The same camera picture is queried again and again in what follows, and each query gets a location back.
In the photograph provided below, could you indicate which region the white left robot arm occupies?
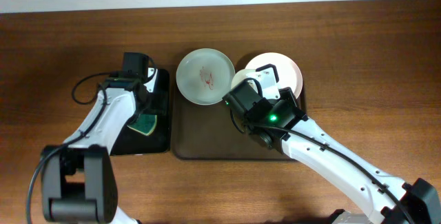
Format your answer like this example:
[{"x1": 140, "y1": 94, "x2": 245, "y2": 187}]
[{"x1": 34, "y1": 52, "x2": 171, "y2": 223}]

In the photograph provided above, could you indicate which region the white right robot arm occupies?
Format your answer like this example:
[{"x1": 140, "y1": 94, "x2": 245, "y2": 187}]
[{"x1": 224, "y1": 80, "x2": 440, "y2": 223}]

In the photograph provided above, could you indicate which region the pink dirty plate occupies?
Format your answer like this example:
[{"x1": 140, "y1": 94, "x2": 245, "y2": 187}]
[{"x1": 245, "y1": 52, "x2": 303, "y2": 99}]

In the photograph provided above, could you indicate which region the yellow green sponge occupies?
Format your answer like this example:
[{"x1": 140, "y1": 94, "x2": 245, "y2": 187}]
[{"x1": 127, "y1": 114, "x2": 158, "y2": 136}]

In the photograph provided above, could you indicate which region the black sponge tray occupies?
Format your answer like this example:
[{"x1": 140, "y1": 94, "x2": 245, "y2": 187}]
[{"x1": 111, "y1": 69, "x2": 171, "y2": 156}]

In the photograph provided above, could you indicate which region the pale green dirty plate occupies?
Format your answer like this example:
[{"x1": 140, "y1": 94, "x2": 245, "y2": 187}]
[{"x1": 176, "y1": 48, "x2": 235, "y2": 105}]

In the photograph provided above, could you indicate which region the white plate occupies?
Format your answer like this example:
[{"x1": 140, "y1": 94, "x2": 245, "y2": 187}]
[{"x1": 231, "y1": 69, "x2": 258, "y2": 92}]

